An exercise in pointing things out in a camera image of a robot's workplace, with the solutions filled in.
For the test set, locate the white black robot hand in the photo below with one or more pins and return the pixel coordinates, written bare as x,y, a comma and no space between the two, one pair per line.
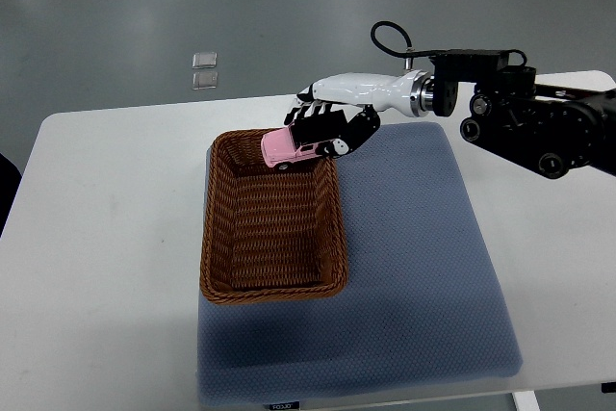
410,94

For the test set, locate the white table leg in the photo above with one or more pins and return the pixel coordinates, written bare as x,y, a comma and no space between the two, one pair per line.
525,399

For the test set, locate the brown wicker basket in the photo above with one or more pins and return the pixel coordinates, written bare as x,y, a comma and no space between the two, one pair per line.
268,234

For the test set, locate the upper clear floor plate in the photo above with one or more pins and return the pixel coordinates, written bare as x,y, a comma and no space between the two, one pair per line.
201,60

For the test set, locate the pink toy car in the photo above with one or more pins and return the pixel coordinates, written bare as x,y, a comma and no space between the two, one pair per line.
280,150

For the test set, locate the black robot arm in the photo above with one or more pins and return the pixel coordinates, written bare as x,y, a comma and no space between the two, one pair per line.
546,129

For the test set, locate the blue grey foam mat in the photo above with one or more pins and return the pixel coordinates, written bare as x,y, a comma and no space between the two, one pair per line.
422,304

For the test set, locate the black label tag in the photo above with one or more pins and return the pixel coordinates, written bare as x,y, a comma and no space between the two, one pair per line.
283,406

